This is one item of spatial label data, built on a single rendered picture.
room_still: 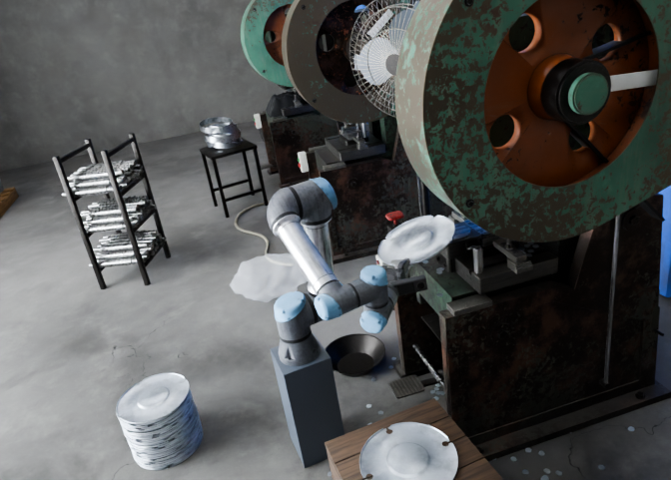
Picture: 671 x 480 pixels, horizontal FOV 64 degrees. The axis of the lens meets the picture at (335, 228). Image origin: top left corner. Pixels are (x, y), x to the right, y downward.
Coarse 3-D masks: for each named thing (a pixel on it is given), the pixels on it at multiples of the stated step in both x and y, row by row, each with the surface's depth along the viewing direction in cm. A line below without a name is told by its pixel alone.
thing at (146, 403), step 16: (144, 384) 229; (160, 384) 228; (176, 384) 226; (128, 400) 221; (144, 400) 219; (160, 400) 217; (176, 400) 217; (128, 416) 212; (144, 416) 211; (160, 416) 209
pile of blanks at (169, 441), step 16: (192, 400) 224; (176, 416) 213; (192, 416) 221; (128, 432) 212; (144, 432) 210; (160, 432) 211; (176, 432) 214; (192, 432) 221; (144, 448) 213; (160, 448) 213; (176, 448) 217; (192, 448) 222; (144, 464) 217; (160, 464) 216; (176, 464) 218
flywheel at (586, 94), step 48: (576, 0) 135; (624, 0) 138; (528, 48) 138; (576, 48) 140; (624, 48) 143; (528, 96) 140; (576, 96) 129; (624, 96) 149; (528, 144) 146; (624, 144) 153
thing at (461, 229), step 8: (456, 224) 204; (464, 224) 203; (456, 232) 196; (464, 232) 196; (472, 232) 196; (456, 240) 191; (464, 240) 192; (448, 248) 193; (456, 248) 194; (464, 248) 195; (440, 256) 201; (448, 256) 195; (456, 256) 196; (440, 264) 203; (448, 264) 196
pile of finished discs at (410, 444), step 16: (384, 432) 172; (400, 432) 171; (416, 432) 170; (432, 432) 169; (368, 448) 167; (384, 448) 166; (400, 448) 164; (416, 448) 163; (432, 448) 163; (448, 448) 162; (368, 464) 161; (384, 464) 160; (400, 464) 159; (416, 464) 158; (432, 464) 158; (448, 464) 157
